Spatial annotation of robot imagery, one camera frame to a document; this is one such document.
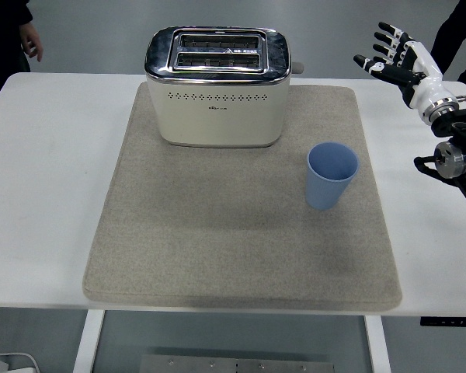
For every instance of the person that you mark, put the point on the person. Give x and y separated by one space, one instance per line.
458 31
4 23

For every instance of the blue plastic cup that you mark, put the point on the blue plastic cup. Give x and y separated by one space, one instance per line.
326 186

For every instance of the person's hand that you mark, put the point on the person's hand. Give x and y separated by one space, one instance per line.
31 39

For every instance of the black table control panel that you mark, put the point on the black table control panel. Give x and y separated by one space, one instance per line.
450 321

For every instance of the white table leg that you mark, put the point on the white table leg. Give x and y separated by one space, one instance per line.
377 346
88 342

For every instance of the grey metal plate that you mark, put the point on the grey metal plate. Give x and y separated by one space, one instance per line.
237 365

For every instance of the cream and chrome toaster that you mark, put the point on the cream and chrome toaster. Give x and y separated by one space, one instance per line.
217 120

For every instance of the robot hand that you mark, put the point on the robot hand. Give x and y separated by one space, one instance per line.
427 83

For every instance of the beige fabric mat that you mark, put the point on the beige fabric mat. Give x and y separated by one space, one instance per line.
217 241

